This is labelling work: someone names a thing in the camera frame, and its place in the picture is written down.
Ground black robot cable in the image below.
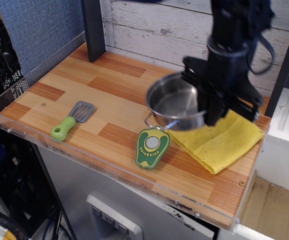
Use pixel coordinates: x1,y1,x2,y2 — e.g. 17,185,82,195
246,32,277,75

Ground green toy bell pepper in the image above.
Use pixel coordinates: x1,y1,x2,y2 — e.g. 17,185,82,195
135,128,171,169

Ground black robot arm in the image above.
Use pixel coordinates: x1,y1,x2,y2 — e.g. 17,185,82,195
181,0,275,126

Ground black vertical post left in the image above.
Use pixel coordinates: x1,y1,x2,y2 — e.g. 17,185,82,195
81,0,106,63

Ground black vertical post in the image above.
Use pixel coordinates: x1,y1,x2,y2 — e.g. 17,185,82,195
264,46,289,118
81,0,106,63

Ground black vertical post right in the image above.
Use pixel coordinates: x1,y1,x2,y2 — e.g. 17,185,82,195
264,46,289,118

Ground toy spatula green handle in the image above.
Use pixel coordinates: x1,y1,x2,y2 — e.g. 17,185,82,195
50,100,95,142

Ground white ridged block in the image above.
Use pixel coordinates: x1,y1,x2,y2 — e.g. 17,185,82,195
270,87,289,146

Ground yellow cloth napkin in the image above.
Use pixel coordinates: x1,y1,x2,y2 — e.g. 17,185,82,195
168,110,265,175

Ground clear acrylic table guard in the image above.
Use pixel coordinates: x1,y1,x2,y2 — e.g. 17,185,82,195
0,43,262,231

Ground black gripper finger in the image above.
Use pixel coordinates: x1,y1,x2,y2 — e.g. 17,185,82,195
204,96,229,126

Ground small steel pot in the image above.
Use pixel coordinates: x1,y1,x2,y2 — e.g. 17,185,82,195
145,72,207,131

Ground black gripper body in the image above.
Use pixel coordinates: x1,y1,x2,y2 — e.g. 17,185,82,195
181,37,264,122

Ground stainless steel cabinet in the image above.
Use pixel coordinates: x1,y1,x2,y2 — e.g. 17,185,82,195
38,146,219,240

